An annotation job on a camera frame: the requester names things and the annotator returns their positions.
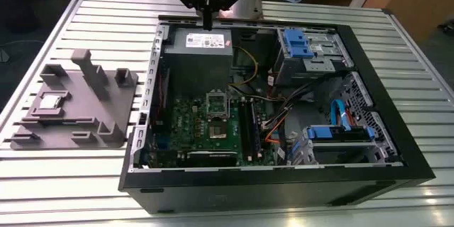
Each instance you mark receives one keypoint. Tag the silver CPU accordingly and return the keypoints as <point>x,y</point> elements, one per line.
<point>49,102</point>

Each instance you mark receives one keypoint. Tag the CPU socket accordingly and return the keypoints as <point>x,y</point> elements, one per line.
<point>218,130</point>

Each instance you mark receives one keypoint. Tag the blue plastic drive latch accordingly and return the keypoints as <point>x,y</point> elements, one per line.
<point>298,43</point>

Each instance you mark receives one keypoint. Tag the grey power supply unit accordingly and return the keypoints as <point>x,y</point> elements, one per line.
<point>198,65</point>

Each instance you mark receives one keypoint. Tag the metal drive cage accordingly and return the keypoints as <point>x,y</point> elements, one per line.
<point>319,66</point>

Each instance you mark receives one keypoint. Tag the metal locking lever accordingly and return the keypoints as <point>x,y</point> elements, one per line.
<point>230,96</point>

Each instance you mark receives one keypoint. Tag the black office chair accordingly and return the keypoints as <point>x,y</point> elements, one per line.
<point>21,3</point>

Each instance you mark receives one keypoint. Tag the black table corner cap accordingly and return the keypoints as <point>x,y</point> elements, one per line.
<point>387,11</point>

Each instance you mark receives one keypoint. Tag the green motherboard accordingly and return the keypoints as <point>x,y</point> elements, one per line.
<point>187,120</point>

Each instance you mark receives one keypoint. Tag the black RAM slot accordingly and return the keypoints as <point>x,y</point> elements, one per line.
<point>243,128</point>

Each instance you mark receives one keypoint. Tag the grey parts rack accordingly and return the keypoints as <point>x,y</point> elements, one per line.
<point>88,115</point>

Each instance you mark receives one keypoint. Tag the hard disk in blue carrier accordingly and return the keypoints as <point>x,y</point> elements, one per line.
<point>321,133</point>

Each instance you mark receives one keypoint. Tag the green RAM stick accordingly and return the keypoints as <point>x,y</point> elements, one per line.
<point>58,122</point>

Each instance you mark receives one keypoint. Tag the black graphics card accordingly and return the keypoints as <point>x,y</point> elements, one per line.
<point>212,156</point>

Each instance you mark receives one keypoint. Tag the black chair base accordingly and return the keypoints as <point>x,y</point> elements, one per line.
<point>447,26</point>

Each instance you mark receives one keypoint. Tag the metal disk bay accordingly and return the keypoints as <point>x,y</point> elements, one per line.
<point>341,150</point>

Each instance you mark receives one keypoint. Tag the black open PC case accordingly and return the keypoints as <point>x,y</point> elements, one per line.
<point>270,192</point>

